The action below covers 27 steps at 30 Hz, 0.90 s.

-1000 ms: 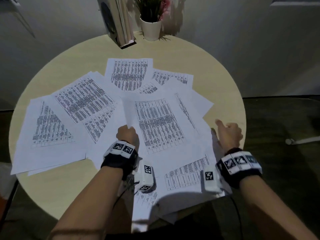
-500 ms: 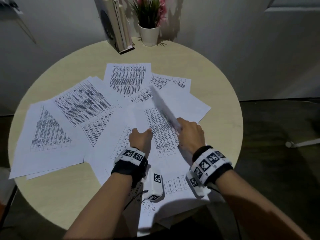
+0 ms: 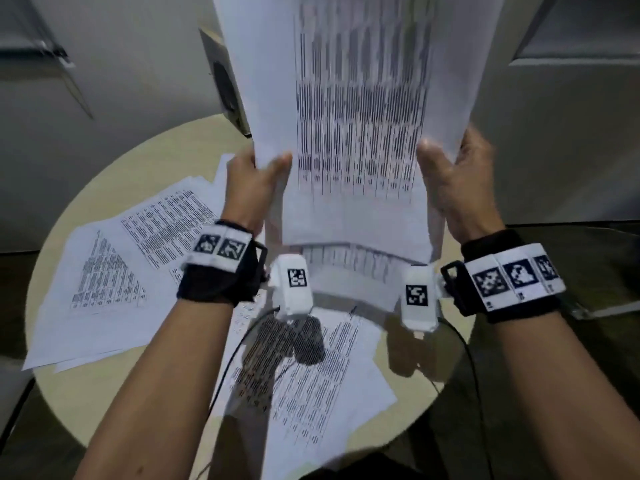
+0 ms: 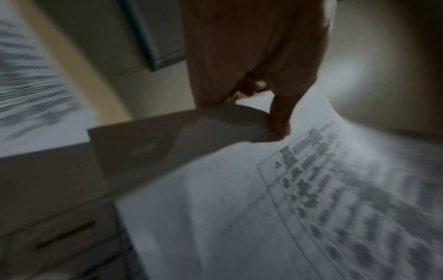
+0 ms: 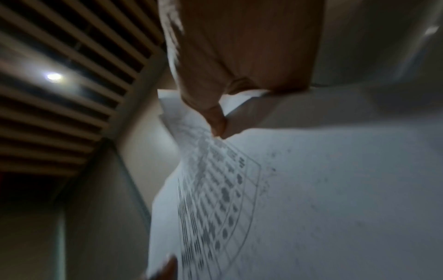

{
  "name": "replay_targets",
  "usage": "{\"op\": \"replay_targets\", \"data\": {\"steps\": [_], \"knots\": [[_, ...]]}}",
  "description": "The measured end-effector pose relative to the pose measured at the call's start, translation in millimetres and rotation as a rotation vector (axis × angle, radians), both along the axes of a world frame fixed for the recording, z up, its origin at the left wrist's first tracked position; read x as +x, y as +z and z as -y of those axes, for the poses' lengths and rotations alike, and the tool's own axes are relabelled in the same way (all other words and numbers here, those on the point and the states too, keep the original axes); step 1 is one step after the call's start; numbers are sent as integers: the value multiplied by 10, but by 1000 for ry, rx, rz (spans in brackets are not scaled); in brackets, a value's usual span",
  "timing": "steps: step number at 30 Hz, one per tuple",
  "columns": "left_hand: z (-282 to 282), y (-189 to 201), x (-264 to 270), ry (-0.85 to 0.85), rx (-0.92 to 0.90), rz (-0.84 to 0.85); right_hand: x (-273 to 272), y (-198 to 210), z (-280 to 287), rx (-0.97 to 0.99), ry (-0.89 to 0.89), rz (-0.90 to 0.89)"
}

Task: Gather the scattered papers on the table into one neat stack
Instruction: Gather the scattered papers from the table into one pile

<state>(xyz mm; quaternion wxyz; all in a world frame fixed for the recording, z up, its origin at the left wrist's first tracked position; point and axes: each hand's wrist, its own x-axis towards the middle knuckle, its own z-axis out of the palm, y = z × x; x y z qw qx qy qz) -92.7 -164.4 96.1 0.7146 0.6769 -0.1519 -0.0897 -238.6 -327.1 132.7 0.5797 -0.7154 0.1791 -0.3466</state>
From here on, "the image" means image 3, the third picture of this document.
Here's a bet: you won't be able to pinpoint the person's left hand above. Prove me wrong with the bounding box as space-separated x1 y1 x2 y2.
219 147 293 238

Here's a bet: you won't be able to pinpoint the person's right hand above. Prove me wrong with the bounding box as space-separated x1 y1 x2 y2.
416 123 507 245

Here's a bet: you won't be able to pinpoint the bundle of printed papers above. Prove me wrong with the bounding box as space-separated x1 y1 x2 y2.
209 0 506 311

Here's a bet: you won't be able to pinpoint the printed paper sheets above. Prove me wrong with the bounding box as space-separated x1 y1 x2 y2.
22 153 236 373

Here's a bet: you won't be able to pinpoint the person's right forearm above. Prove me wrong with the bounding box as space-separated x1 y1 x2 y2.
487 309 640 480

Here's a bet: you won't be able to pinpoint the person's left forearm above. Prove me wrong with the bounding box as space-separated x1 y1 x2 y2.
72 292 241 480

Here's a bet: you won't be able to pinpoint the round beige table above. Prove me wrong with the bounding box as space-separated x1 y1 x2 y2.
25 112 476 463

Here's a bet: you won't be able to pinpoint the black left wristband with markers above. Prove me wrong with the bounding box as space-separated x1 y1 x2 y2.
176 219 269 308

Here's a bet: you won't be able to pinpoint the black wristband with markers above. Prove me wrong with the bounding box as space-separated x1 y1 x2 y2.
439 228 567 325
176 219 269 308

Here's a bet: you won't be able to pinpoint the black right wristband with markers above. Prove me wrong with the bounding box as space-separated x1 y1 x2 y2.
439 228 567 325

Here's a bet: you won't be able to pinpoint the white plastic tube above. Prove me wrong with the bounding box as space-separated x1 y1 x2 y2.
567 298 640 321

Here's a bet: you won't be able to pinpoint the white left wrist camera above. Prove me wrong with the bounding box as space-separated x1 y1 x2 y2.
267 253 315 321

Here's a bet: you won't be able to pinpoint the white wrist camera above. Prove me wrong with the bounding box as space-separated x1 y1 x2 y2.
267 253 315 321
399 264 446 333

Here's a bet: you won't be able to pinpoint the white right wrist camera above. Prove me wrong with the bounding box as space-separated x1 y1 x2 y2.
399 264 446 333

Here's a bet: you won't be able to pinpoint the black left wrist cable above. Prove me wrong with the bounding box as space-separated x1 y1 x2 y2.
197 307 281 480

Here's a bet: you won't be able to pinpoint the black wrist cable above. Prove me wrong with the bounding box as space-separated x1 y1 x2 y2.
197 307 281 480
437 319 496 480

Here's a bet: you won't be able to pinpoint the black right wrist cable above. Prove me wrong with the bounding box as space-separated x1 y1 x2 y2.
437 319 496 480

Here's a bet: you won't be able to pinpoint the grey window frame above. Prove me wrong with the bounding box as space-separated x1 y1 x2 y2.
0 0 93 121

